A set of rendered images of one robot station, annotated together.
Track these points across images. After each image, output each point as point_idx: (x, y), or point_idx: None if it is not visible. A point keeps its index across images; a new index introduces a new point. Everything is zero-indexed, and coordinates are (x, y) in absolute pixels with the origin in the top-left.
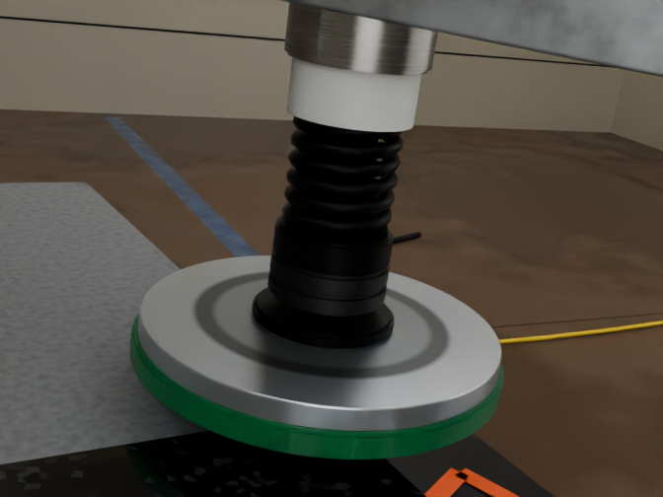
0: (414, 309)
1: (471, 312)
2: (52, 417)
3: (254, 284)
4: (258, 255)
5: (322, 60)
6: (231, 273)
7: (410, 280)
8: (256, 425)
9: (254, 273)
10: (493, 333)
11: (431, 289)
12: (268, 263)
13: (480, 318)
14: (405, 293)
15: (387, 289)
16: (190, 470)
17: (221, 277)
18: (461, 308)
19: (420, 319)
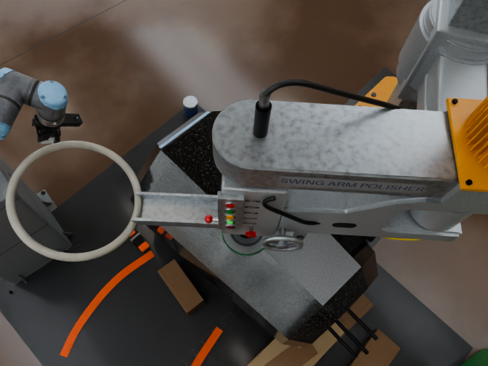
0: (235, 239)
1: (227, 242)
2: None
3: (258, 236)
4: (262, 247)
5: None
6: (263, 238)
7: (237, 250)
8: None
9: (260, 240)
10: (224, 236)
11: (234, 248)
12: (259, 245)
13: (226, 240)
14: (237, 244)
15: (240, 244)
16: None
17: (263, 236)
18: (229, 242)
19: (234, 235)
